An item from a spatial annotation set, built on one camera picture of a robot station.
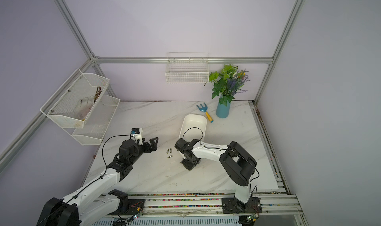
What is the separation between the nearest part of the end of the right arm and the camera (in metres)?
0.65

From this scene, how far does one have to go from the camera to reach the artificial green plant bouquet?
0.87m

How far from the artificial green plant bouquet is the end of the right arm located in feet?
1.13
